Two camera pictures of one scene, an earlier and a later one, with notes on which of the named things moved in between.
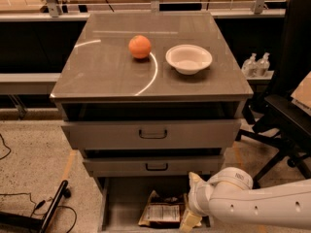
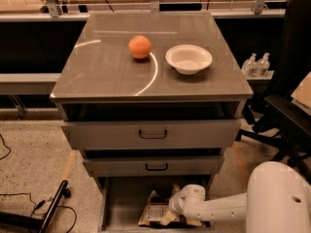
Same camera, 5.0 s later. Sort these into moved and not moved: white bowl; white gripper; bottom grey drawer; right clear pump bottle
Moved: white gripper
Not moved: right clear pump bottle; white bowl; bottom grey drawer
